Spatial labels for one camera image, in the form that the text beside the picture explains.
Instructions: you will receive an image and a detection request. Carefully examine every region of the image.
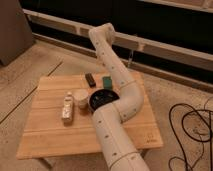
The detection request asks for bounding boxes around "green sponge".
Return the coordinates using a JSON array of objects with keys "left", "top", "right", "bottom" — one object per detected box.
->
[{"left": 102, "top": 76, "right": 113, "bottom": 89}]

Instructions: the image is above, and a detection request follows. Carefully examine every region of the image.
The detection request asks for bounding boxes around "grey cabinet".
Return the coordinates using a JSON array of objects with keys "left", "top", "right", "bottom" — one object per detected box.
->
[{"left": 0, "top": 0, "right": 35, "bottom": 66}]

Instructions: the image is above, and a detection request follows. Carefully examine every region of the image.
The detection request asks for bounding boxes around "white shelf rail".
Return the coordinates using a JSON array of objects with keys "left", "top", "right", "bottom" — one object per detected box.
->
[{"left": 23, "top": 9, "right": 213, "bottom": 71}]

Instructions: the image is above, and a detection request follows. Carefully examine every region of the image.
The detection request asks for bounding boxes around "wooden table board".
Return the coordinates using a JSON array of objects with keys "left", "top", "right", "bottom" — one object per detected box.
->
[{"left": 17, "top": 75, "right": 163, "bottom": 159}]

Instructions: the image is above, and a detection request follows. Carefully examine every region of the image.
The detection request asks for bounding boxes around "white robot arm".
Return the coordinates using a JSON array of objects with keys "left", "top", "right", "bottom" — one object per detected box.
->
[{"left": 89, "top": 23, "right": 150, "bottom": 171}]

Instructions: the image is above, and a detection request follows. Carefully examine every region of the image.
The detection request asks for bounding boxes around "black rectangular block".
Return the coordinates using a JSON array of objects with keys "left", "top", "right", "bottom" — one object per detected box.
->
[{"left": 85, "top": 73, "right": 96, "bottom": 88}]

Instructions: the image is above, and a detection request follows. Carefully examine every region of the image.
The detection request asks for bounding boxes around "black bowl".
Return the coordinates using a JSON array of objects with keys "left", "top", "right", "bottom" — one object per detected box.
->
[{"left": 89, "top": 89, "right": 119, "bottom": 112}]

